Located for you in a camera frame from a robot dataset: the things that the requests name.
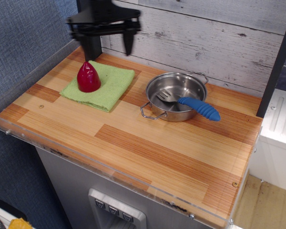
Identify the blue handled metal spatula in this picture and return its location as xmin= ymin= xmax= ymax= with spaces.
xmin=156 ymin=89 xmax=221 ymax=122

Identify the clear acrylic guard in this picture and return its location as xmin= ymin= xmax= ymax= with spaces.
xmin=0 ymin=42 xmax=262 ymax=229

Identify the white toy sink counter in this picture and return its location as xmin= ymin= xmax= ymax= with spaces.
xmin=248 ymin=89 xmax=286 ymax=190

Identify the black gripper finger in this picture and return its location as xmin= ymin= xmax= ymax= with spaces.
xmin=123 ymin=28 xmax=136 ymax=56
xmin=78 ymin=36 xmax=95 ymax=61

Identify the red toy potato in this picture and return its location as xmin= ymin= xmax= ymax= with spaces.
xmin=77 ymin=62 xmax=101 ymax=93

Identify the stainless steel pot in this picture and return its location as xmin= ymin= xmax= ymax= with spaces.
xmin=140 ymin=72 xmax=209 ymax=123

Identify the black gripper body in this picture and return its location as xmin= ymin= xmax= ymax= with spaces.
xmin=67 ymin=0 xmax=141 ymax=38

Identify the grey cabinet with dispenser panel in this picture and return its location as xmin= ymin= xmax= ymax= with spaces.
xmin=37 ymin=148 xmax=208 ymax=229

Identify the black post right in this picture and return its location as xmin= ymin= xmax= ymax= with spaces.
xmin=256 ymin=32 xmax=286 ymax=118

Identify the yellow tape object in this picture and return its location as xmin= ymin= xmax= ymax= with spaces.
xmin=8 ymin=218 xmax=33 ymax=229

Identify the green folded cloth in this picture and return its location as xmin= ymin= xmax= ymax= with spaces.
xmin=60 ymin=61 xmax=135 ymax=112

